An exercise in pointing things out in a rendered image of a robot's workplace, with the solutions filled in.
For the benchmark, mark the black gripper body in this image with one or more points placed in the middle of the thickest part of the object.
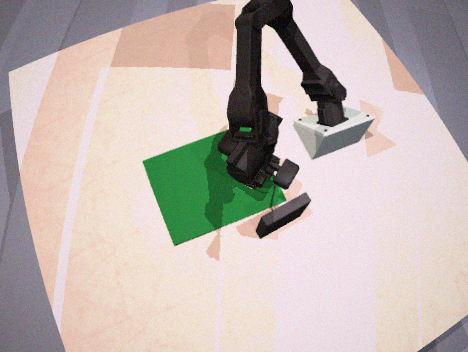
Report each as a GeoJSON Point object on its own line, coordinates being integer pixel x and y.
{"type": "Point", "coordinates": [285, 173]}

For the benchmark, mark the green circuit board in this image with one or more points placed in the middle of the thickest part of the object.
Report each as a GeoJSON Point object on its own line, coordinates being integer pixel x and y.
{"type": "Point", "coordinates": [195, 193]}

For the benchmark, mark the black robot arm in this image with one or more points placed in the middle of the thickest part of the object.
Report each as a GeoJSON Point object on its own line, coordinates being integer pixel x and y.
{"type": "Point", "coordinates": [247, 103]}

